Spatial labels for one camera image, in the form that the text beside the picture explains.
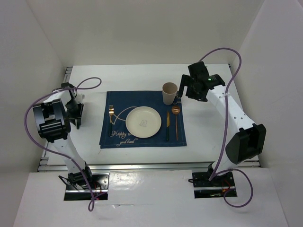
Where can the cream round plate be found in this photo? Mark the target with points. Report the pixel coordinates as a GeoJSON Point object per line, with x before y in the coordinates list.
{"type": "Point", "coordinates": [143, 122]}

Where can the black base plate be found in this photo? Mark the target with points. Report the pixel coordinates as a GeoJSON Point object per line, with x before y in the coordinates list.
{"type": "Point", "coordinates": [99, 185]}
{"type": "Point", "coordinates": [216, 188]}

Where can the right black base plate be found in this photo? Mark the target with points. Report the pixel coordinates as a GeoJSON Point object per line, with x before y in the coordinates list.
{"type": "Point", "coordinates": [216, 188]}

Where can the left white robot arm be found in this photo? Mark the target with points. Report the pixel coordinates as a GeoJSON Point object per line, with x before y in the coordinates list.
{"type": "Point", "coordinates": [53, 118]}

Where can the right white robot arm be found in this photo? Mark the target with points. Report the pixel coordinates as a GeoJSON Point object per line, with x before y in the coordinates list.
{"type": "Point", "coordinates": [243, 138]}

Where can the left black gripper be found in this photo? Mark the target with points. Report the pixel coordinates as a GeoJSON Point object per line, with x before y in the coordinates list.
{"type": "Point", "coordinates": [77, 116]}

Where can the aluminium rail front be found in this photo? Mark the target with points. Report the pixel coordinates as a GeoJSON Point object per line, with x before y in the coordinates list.
{"type": "Point", "coordinates": [43, 167]}

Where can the dark blue cloth placemat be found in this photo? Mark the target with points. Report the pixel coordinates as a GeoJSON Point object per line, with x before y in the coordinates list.
{"type": "Point", "coordinates": [124, 102]}

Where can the copper spoon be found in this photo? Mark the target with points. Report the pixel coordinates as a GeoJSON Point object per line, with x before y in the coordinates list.
{"type": "Point", "coordinates": [176, 111]}

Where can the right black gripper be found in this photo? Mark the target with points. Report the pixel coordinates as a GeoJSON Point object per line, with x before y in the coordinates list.
{"type": "Point", "coordinates": [186, 80]}

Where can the gold knife green handle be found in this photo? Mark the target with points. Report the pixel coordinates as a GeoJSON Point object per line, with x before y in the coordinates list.
{"type": "Point", "coordinates": [167, 125]}

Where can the beige paper cup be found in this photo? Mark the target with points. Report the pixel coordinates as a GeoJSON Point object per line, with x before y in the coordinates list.
{"type": "Point", "coordinates": [169, 91]}

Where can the gold fork green handle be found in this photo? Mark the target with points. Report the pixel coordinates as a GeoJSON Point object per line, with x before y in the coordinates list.
{"type": "Point", "coordinates": [111, 112]}

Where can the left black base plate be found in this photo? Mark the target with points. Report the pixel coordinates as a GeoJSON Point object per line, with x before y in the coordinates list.
{"type": "Point", "coordinates": [99, 185]}

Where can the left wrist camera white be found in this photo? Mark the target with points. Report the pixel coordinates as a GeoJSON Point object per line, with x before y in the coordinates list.
{"type": "Point", "coordinates": [81, 97]}

